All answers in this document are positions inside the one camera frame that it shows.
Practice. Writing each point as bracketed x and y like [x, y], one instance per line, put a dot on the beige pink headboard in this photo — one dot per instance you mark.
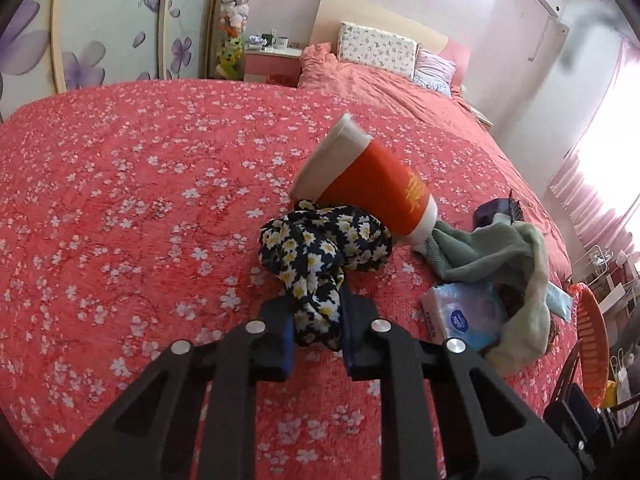
[330, 15]

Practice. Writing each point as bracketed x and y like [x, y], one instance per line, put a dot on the clear plush toy column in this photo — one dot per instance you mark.
[235, 5]

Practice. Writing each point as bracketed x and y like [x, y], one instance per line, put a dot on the black floral cloth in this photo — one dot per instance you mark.
[320, 245]

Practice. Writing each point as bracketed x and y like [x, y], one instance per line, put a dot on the white standing air conditioner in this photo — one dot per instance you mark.
[515, 35]

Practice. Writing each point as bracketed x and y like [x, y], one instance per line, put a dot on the pink striped pillow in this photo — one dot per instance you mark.
[435, 70]

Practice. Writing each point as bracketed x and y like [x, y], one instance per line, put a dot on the green plush toy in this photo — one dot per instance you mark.
[229, 55]

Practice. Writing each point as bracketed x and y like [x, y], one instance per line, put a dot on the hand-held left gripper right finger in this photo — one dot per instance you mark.
[351, 355]

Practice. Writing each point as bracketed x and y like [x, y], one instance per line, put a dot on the red paper cup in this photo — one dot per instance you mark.
[380, 185]

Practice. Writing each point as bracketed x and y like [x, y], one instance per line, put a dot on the dark blue packet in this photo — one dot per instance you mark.
[489, 210]

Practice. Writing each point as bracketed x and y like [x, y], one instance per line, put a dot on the pink duvet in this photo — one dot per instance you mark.
[380, 90]

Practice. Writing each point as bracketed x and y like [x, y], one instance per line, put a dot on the green towel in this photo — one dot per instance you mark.
[465, 257]

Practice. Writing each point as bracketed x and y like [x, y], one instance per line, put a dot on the white floral pillow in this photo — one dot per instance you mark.
[375, 47]

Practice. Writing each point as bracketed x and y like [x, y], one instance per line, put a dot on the white flat packet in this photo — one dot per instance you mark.
[560, 302]

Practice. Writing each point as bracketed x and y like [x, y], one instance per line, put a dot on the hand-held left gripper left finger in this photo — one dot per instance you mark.
[286, 345]

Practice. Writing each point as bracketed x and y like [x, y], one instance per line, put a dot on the orange plastic basket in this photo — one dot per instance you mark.
[592, 335]

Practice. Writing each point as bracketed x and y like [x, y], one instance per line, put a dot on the pink curtains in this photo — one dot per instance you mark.
[600, 195]

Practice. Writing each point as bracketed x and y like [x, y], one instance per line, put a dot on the dark green mug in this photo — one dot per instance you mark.
[267, 40]

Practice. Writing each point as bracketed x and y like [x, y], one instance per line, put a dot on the pink white nightstand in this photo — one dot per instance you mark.
[270, 62]

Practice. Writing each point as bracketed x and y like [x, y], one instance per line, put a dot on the blue white tissue packet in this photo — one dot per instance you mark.
[460, 310]

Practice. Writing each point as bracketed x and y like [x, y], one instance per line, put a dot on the red floral blanket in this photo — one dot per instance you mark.
[125, 185]

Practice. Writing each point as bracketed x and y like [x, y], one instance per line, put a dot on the floral glass wardrobe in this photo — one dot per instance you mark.
[100, 10]

